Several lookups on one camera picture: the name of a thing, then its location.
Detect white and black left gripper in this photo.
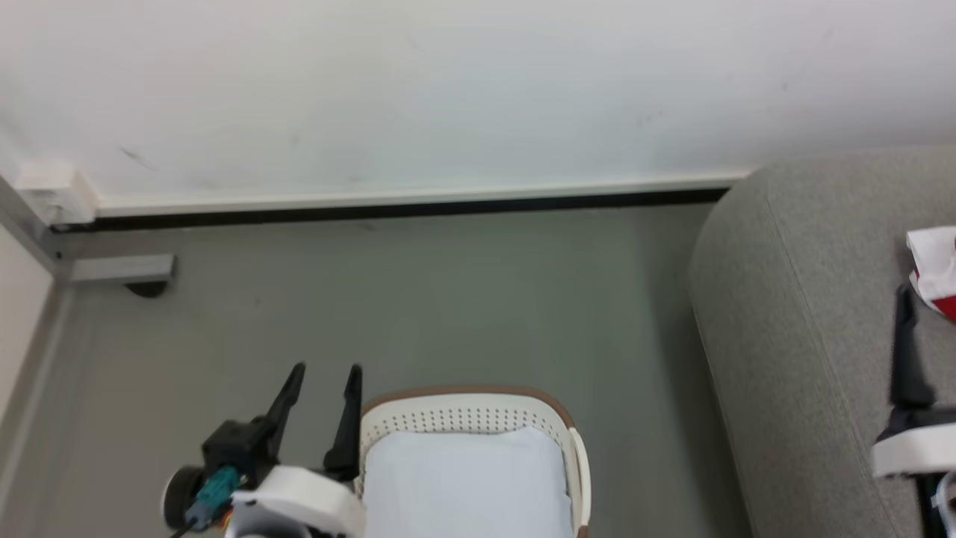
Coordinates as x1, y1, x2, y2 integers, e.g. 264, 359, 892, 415
202, 362, 368, 538

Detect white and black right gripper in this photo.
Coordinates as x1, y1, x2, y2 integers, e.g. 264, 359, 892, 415
871, 285, 956, 479

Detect red and white clothes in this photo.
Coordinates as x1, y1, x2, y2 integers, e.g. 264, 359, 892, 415
904, 226, 956, 323

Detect grey fabric sofa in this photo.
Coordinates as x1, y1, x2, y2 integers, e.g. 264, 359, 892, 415
686, 145, 956, 538

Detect white plastic laundry basket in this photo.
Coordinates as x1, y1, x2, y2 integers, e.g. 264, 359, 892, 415
354, 386, 593, 538

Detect white and black baseboard strip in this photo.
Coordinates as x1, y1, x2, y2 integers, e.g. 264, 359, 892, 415
51, 173, 752, 232

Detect teal cable connector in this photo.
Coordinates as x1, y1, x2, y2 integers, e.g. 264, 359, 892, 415
184, 466, 241, 528

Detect grey metal frame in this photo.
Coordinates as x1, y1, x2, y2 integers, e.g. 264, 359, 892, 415
0, 175, 177, 285

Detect white wall socket box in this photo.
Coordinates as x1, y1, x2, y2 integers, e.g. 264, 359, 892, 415
13, 160, 100, 226

